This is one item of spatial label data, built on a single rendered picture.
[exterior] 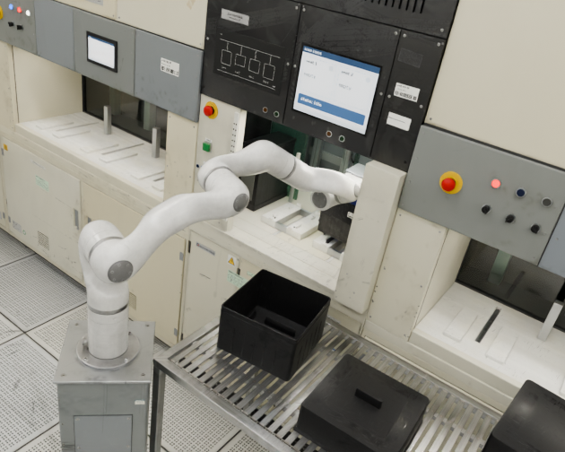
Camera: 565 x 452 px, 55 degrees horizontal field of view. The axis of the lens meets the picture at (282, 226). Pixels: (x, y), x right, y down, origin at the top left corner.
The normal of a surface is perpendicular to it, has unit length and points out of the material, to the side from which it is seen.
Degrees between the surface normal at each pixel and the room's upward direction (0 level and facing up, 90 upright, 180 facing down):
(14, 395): 0
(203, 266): 90
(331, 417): 0
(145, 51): 90
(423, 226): 90
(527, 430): 0
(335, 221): 94
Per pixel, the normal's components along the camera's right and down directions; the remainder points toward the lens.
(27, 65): 0.80, 0.40
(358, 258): -0.58, 0.31
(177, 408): 0.15, -0.86
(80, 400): 0.15, 0.50
